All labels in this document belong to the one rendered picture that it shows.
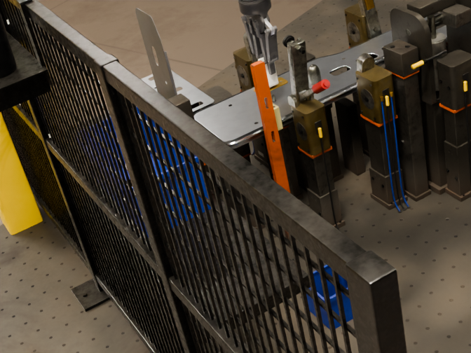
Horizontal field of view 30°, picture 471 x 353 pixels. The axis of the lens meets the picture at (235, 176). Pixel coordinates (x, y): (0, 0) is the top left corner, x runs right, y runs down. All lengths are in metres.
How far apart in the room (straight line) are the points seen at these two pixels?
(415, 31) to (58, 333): 1.10
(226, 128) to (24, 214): 0.70
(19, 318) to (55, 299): 0.10
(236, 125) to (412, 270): 0.54
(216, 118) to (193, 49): 2.88
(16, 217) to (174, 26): 3.05
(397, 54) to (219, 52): 2.94
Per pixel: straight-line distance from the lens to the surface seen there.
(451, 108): 2.14
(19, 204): 2.53
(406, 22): 2.12
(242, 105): 2.22
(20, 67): 1.65
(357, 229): 2.22
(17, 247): 2.51
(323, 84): 1.94
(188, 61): 4.93
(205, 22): 5.38
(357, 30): 2.51
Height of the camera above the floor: 2.05
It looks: 33 degrees down
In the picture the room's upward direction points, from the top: 13 degrees counter-clockwise
